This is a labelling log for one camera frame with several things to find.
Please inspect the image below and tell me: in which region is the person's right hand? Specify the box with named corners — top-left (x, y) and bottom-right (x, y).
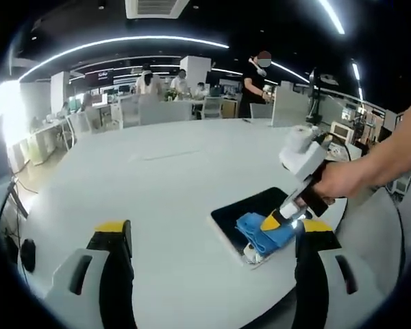
top-left (313, 158), bottom-right (364, 204)

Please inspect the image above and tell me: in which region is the ceiling air vent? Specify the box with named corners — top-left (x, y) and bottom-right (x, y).
top-left (124, 0), bottom-right (190, 20)

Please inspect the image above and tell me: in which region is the white desk partition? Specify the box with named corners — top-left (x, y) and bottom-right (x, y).
top-left (271, 88), bottom-right (311, 130)

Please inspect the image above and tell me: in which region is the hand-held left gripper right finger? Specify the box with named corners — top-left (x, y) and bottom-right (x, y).
top-left (292, 219), bottom-right (362, 329)

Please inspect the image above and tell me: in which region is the black tripod stand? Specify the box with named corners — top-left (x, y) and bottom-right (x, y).
top-left (306, 67), bottom-right (339, 125)

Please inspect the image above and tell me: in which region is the white mesh office chair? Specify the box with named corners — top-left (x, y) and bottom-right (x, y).
top-left (202, 96), bottom-right (224, 120)

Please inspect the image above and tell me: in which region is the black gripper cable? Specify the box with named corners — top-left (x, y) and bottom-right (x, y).
top-left (323, 134), bottom-right (351, 162)

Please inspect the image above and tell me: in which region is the curved ceiling light strip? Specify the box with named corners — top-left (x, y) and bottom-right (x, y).
top-left (18, 35), bottom-right (231, 82)

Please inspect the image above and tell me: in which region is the white curved chair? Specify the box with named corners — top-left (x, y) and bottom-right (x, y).
top-left (334, 186), bottom-right (408, 296)

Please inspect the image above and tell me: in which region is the straight ceiling light strip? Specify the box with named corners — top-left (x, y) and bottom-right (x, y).
top-left (316, 0), bottom-right (346, 36)

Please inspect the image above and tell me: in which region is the black computer mouse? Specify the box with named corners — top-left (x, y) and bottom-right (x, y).
top-left (20, 239), bottom-right (38, 274)

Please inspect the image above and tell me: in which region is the white framed box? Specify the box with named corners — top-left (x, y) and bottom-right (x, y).
top-left (329, 120), bottom-right (353, 142)

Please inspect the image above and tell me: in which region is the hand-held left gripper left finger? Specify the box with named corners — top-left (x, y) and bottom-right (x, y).
top-left (44, 219), bottom-right (138, 329)

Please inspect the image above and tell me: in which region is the white office desk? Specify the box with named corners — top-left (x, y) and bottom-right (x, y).
top-left (8, 117), bottom-right (70, 166)

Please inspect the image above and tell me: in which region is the blue cleaning cloth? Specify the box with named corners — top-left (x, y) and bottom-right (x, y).
top-left (235, 212), bottom-right (297, 256)

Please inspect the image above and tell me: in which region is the short ceiling light strip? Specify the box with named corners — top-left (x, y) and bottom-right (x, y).
top-left (351, 61), bottom-right (364, 101)

